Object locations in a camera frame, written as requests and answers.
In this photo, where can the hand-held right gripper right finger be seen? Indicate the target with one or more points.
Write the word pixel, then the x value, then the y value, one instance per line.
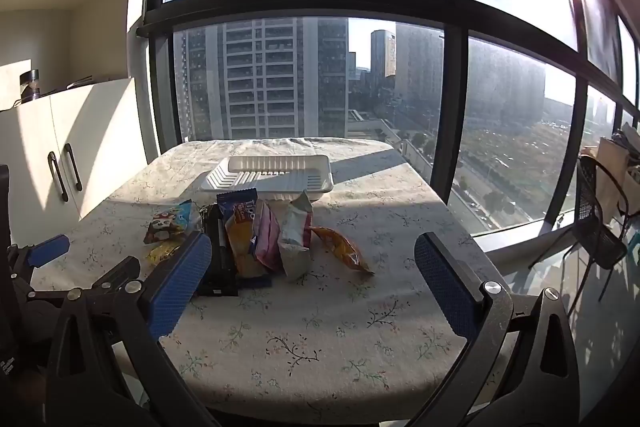
pixel 445 288

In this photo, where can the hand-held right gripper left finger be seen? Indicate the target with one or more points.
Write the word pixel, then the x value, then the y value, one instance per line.
pixel 181 283

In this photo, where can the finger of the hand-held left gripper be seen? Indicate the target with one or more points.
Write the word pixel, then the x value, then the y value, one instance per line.
pixel 48 250
pixel 119 269

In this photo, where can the small yellow snack packet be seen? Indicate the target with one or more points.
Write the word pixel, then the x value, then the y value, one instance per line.
pixel 162 252

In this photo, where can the long black snack packet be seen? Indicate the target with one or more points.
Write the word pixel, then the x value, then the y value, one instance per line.
pixel 220 257

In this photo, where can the cartoon print snack packet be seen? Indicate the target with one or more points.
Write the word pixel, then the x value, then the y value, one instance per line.
pixel 170 219

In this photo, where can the blue and orange snack packet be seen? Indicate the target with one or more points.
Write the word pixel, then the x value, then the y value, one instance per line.
pixel 242 237

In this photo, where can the pink snack packet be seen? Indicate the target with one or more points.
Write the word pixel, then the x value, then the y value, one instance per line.
pixel 269 237

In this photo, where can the white snack packet red label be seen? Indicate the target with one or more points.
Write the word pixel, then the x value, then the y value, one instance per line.
pixel 294 247

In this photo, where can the white plastic tray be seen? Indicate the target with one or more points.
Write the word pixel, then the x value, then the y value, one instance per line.
pixel 270 172

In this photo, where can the white floor cabinet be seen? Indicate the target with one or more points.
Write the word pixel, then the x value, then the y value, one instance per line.
pixel 100 132

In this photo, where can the dark jar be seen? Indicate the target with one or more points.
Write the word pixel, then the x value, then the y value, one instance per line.
pixel 30 86

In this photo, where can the high-rise building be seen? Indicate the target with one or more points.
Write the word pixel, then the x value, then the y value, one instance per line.
pixel 265 57

